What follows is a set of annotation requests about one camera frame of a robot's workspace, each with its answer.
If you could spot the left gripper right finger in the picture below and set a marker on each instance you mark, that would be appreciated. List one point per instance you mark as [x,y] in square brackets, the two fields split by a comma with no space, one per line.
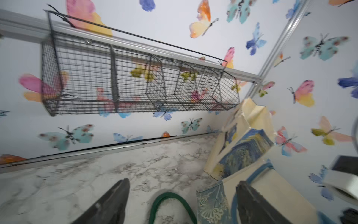
[253,208]

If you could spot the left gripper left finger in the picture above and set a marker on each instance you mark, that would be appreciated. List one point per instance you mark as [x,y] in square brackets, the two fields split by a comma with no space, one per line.
[109,208]

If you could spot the cream bag blue floral pattern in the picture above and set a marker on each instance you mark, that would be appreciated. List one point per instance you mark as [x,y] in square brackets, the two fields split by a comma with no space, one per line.
[217,204]

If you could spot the cream bag green handles floral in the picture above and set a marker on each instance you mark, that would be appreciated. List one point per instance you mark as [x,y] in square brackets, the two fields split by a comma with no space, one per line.
[168,207]

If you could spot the cream bag starry night print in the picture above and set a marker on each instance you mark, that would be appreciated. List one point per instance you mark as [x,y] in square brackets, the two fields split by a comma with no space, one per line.
[247,135]

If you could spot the black wire wall basket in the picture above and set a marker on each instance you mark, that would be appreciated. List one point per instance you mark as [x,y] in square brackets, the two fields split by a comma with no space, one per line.
[88,76]

